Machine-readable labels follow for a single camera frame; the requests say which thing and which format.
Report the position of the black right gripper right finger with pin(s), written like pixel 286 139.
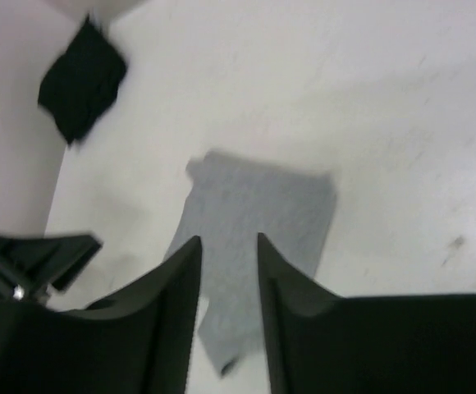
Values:
pixel 320 342

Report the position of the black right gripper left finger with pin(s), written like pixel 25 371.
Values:
pixel 136 340

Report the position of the grey tank top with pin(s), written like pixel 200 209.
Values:
pixel 231 202

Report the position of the folded black tank top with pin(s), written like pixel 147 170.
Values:
pixel 82 83

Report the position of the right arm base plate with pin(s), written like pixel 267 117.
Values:
pixel 30 266

